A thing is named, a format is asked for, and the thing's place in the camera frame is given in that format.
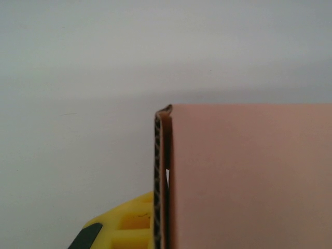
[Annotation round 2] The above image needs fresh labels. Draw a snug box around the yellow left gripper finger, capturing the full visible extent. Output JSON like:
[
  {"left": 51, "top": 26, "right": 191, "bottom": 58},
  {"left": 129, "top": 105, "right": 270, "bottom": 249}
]
[{"left": 67, "top": 191, "right": 156, "bottom": 249}]

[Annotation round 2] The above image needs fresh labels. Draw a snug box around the pink corrugated cardboard box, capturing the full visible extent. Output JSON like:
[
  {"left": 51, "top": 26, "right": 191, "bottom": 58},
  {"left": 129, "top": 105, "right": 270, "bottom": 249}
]
[{"left": 153, "top": 103, "right": 332, "bottom": 249}]

